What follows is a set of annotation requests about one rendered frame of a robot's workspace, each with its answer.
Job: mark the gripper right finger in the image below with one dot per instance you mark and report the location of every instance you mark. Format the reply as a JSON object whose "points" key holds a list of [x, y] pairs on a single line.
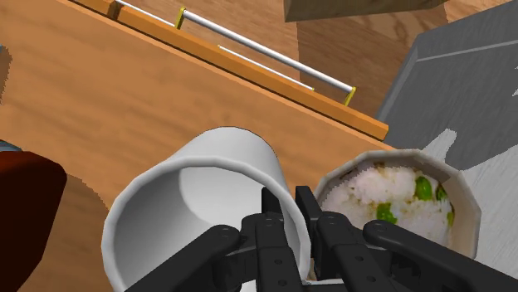
{"points": [[352, 246]]}

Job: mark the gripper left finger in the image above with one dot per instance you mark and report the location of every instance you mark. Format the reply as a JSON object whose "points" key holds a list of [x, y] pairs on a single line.
{"points": [[271, 246]]}

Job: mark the white cup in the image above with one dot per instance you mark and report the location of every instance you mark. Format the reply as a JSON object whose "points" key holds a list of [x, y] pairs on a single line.
{"points": [[162, 210]]}

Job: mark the white bowl of rice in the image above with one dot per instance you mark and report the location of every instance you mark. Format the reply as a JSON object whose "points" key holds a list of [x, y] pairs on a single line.
{"points": [[396, 194]]}

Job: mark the wooden chest of drawers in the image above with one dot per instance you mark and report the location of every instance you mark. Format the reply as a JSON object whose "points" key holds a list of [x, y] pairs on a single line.
{"points": [[121, 101]]}

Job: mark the dark red rounded block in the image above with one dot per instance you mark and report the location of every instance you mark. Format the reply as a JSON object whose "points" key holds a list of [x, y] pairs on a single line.
{"points": [[28, 210]]}

